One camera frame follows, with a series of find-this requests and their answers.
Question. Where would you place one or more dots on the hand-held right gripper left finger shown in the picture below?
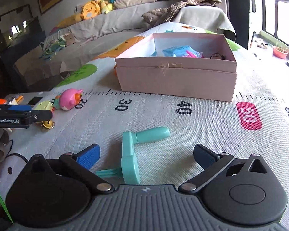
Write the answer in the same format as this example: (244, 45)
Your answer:
(89, 156)

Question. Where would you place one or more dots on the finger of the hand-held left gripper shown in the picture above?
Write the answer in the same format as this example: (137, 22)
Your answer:
(19, 108)
(42, 116)

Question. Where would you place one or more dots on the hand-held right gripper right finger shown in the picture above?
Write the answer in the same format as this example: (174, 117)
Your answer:
(204, 157)

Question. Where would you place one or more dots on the teal toy hand mixer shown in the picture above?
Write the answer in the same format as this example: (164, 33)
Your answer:
(128, 163)

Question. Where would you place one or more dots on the pink cardboard box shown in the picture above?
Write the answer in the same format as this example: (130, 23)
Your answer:
(178, 81)

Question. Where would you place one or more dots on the blue wipes packet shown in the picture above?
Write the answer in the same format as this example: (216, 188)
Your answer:
(175, 51)

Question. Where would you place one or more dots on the small yellow toy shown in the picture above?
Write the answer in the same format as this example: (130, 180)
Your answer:
(47, 124)

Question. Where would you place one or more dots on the light green toy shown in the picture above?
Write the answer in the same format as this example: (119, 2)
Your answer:
(44, 105)

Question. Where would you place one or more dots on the smartphone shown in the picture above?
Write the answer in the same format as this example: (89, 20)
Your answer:
(35, 101)

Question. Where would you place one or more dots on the orange toy piece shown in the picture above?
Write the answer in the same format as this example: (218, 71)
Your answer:
(1, 101)

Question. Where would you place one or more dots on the pink round toy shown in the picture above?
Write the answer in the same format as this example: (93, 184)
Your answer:
(68, 99)

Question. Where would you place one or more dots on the dark cabinet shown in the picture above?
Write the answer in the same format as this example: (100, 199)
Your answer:
(21, 45)

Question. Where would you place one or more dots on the brown teddy bear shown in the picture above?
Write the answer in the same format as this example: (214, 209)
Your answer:
(69, 39)

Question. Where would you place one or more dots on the pink stick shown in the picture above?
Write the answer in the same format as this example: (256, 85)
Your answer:
(88, 40)

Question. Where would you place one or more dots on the long yellow plush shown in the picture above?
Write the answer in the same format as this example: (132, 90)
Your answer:
(69, 21)

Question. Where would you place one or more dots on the orange lion plush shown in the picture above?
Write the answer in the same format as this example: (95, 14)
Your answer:
(89, 10)

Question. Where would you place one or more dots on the beige covered sofa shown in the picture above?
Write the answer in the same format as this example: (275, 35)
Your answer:
(115, 21)

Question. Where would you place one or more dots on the white shoe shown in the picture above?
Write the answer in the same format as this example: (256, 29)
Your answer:
(261, 43)

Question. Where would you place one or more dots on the yellow duck plush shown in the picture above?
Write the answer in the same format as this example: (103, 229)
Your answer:
(103, 4)

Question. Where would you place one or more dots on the brown padded jacket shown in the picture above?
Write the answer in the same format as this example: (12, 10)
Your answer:
(178, 9)

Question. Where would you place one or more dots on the balcony window frame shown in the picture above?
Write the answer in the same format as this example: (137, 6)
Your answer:
(278, 12)

